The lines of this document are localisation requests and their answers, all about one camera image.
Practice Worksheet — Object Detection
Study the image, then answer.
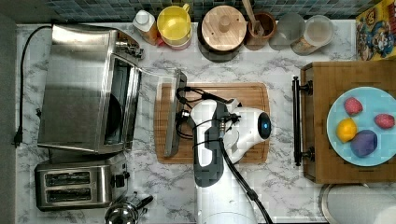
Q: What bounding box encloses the glass oven door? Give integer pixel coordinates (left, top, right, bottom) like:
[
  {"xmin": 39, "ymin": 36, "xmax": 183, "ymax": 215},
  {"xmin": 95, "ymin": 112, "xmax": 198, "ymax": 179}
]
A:
[{"xmin": 134, "ymin": 68, "xmax": 187, "ymax": 160}]

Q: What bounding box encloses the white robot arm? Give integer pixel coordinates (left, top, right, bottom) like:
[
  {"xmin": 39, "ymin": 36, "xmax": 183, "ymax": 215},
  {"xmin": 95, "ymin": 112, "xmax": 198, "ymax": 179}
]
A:
[{"xmin": 189, "ymin": 100, "xmax": 273, "ymax": 224}]

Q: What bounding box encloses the stainless steel toaster oven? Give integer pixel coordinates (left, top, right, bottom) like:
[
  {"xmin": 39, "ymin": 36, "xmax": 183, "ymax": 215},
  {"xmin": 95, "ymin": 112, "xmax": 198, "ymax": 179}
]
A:
[{"xmin": 37, "ymin": 24, "xmax": 144, "ymax": 154}]

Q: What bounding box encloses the bamboo cutting board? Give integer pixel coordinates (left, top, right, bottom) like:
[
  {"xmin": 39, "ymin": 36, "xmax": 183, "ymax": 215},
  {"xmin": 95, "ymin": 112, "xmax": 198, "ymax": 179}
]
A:
[{"xmin": 153, "ymin": 82, "xmax": 270, "ymax": 164}]

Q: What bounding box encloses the black pot wooden lid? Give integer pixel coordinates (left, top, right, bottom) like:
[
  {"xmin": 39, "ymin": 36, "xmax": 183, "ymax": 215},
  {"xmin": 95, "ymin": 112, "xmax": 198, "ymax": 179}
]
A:
[{"xmin": 197, "ymin": 6, "xmax": 247, "ymax": 63}]

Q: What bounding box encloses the wooden spoon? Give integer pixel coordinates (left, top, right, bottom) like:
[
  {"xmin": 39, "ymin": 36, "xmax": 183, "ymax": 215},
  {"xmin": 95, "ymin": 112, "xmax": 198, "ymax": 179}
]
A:
[{"xmin": 242, "ymin": 0, "xmax": 264, "ymax": 35}]

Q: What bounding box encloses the white cap juice bottle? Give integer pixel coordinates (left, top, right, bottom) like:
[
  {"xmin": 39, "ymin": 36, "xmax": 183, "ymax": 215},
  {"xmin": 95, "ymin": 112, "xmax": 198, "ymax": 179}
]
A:
[{"xmin": 133, "ymin": 10, "xmax": 159, "ymax": 46}]

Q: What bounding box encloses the brown wooden utensil cup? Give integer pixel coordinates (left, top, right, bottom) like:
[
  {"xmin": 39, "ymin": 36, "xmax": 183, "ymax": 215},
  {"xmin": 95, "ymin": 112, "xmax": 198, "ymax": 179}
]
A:
[{"xmin": 244, "ymin": 12, "xmax": 276, "ymax": 50}]

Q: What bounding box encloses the clear empty glass jar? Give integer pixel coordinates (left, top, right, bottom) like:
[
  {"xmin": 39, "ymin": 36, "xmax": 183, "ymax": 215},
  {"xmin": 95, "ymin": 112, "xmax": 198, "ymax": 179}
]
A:
[{"xmin": 269, "ymin": 12, "xmax": 305, "ymax": 50}]

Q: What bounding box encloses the small steel pot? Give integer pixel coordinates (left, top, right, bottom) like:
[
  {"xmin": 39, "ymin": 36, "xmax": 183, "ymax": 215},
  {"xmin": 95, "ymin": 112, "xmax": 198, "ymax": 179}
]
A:
[{"xmin": 105, "ymin": 194, "xmax": 153, "ymax": 224}]

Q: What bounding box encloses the wooden drawer cabinet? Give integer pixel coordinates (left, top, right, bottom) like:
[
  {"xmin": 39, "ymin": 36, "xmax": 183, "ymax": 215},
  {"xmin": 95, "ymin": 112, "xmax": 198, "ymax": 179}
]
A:
[{"xmin": 299, "ymin": 61, "xmax": 396, "ymax": 184}]

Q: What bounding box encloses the glass jar white lid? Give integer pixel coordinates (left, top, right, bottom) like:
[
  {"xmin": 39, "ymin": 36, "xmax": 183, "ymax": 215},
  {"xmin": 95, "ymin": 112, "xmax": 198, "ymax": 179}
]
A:
[{"xmin": 290, "ymin": 15, "xmax": 334, "ymax": 55}]

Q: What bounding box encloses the yellow lemon toy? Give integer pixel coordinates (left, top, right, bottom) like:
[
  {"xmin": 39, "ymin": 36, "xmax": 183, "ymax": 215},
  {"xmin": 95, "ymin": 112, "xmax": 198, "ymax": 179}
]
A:
[{"xmin": 336, "ymin": 118, "xmax": 358, "ymax": 143}]

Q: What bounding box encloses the upper red strawberry toy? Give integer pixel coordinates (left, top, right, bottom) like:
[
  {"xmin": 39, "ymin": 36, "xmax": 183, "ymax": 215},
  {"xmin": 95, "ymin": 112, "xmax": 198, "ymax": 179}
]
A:
[{"xmin": 344, "ymin": 97, "xmax": 363, "ymax": 116}]

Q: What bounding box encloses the red strawberry toy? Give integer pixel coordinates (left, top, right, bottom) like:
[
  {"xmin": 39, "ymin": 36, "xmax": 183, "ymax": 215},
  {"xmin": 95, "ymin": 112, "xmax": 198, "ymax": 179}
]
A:
[
  {"xmin": 375, "ymin": 114, "xmax": 395, "ymax": 130},
  {"xmin": 344, "ymin": 97, "xmax": 363, "ymax": 116}
]

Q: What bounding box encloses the stainless two-slot toaster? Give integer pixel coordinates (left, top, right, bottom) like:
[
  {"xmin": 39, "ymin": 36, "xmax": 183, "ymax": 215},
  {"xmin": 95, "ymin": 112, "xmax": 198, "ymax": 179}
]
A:
[{"xmin": 35, "ymin": 153, "xmax": 130, "ymax": 212}]

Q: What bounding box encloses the purple plum toy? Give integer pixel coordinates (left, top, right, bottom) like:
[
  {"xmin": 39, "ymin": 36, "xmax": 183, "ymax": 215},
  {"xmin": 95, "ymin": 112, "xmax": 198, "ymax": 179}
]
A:
[{"xmin": 351, "ymin": 130, "xmax": 377, "ymax": 157}]

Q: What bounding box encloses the right red strawberry toy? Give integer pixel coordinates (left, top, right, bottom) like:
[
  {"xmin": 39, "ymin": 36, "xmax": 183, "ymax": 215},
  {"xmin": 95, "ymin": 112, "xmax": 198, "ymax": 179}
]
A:
[{"xmin": 375, "ymin": 114, "xmax": 395, "ymax": 130}]

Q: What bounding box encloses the colourful cereal box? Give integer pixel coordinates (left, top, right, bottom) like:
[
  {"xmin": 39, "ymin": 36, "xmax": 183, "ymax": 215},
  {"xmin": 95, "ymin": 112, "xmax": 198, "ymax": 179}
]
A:
[{"xmin": 356, "ymin": 0, "xmax": 396, "ymax": 61}]

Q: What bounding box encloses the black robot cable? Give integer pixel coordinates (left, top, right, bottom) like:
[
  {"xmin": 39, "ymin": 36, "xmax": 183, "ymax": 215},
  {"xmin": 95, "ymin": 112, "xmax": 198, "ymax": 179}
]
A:
[{"xmin": 175, "ymin": 86, "xmax": 275, "ymax": 224}]

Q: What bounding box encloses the black cabinet handle bar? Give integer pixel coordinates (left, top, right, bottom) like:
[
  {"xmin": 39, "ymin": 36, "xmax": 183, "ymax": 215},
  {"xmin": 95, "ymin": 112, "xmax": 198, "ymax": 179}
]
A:
[{"xmin": 292, "ymin": 77, "xmax": 313, "ymax": 166}]

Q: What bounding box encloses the black oven power cord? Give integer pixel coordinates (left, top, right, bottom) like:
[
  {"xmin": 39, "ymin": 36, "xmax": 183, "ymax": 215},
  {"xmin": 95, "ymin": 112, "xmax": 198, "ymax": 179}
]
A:
[{"xmin": 11, "ymin": 25, "xmax": 53, "ymax": 148}]

